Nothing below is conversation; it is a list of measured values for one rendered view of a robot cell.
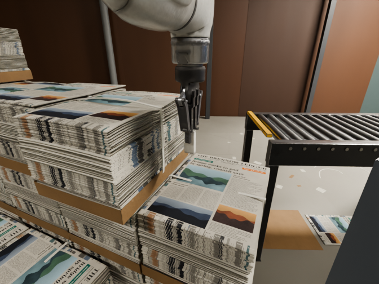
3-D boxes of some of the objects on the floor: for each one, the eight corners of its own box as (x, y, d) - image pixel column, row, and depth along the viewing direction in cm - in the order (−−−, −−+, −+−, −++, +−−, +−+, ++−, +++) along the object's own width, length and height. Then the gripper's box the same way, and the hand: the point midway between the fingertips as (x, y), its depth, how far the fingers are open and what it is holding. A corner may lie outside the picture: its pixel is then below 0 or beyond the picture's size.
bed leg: (237, 206, 174) (246, 130, 147) (236, 201, 180) (244, 127, 153) (243, 206, 174) (254, 130, 147) (242, 202, 179) (252, 127, 152)
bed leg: (251, 261, 129) (268, 165, 101) (249, 252, 134) (264, 160, 107) (261, 261, 128) (280, 166, 101) (258, 253, 134) (276, 160, 107)
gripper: (186, 63, 57) (187, 142, 67) (163, 66, 46) (167, 159, 56) (212, 63, 55) (209, 146, 64) (194, 66, 44) (193, 165, 53)
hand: (189, 141), depth 59 cm, fingers closed
